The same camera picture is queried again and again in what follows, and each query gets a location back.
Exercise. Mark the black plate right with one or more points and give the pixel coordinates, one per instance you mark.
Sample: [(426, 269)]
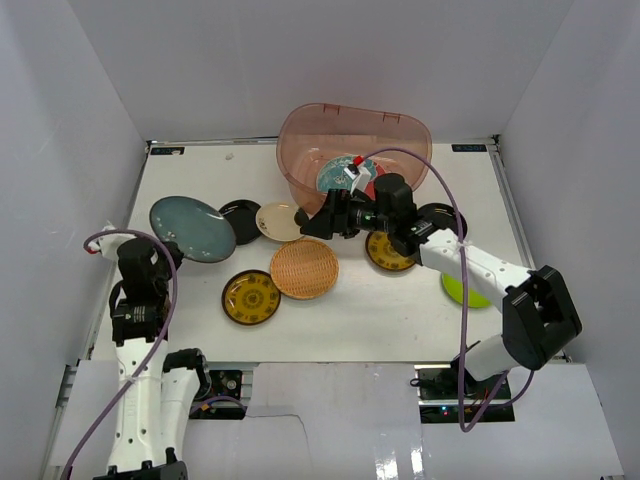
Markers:
[(436, 216)]

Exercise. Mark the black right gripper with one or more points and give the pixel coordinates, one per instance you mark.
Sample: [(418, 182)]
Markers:
[(335, 215)]

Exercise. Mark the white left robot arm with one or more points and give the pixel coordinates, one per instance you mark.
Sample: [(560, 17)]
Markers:
[(158, 386)]

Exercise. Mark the lime green plate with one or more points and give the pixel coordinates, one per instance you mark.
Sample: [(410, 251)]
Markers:
[(454, 289)]

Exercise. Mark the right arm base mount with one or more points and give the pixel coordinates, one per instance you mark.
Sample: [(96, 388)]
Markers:
[(437, 392)]

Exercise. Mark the woven bamboo tray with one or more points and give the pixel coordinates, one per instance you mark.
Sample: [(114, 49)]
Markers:
[(304, 269)]

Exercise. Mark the cream plate with black spot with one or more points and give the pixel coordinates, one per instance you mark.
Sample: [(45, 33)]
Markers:
[(277, 222)]

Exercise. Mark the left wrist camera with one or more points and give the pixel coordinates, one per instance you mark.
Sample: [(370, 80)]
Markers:
[(107, 245)]

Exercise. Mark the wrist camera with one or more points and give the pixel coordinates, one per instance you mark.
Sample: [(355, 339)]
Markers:
[(357, 177), (107, 245)]

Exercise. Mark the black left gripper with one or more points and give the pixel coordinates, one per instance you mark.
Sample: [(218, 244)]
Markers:
[(173, 255)]

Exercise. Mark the yellow patterned plate right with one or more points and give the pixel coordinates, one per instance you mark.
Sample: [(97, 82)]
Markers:
[(381, 253)]

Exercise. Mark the black plate left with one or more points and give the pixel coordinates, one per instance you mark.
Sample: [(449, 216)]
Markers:
[(241, 214)]

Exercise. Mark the blue-grey glazed plate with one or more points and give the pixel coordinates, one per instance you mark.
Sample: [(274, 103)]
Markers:
[(200, 232)]

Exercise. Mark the yellow patterned plate left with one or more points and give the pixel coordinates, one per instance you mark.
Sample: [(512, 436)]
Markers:
[(250, 298)]

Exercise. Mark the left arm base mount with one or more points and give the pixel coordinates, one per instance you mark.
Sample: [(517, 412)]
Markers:
[(224, 398)]

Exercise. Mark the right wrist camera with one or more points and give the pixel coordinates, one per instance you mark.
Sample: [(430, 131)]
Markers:
[(357, 177)]

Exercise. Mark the red and teal floral plate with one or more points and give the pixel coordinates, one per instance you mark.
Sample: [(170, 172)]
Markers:
[(333, 176)]

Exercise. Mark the pink translucent plastic bin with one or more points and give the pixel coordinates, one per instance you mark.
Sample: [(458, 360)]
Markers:
[(314, 134)]

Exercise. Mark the yellow patterned plate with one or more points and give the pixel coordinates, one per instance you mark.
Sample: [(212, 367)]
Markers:
[(381, 253), (250, 298)]

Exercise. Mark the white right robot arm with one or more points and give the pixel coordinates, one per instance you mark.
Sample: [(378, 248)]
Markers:
[(539, 317)]

